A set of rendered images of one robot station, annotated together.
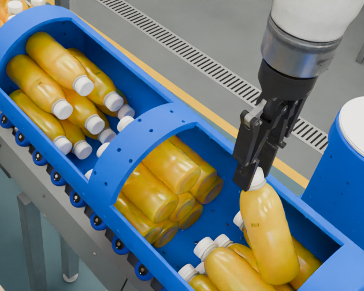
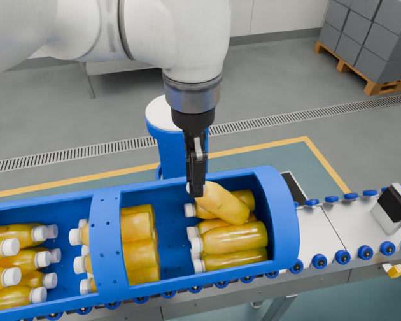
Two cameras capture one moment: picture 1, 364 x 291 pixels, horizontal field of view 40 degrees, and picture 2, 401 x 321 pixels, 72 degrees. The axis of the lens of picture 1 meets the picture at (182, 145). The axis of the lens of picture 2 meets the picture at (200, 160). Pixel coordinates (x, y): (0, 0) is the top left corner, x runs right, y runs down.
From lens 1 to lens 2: 0.34 m
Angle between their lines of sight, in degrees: 34
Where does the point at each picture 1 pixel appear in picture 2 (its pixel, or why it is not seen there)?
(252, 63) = (44, 140)
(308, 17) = (214, 60)
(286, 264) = (243, 207)
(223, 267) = (219, 241)
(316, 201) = (173, 170)
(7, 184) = not seen: outside the picture
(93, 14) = not seen: outside the picture
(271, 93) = (200, 130)
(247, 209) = (210, 204)
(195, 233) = (163, 243)
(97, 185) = (108, 288)
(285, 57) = (204, 100)
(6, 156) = not seen: outside the picture
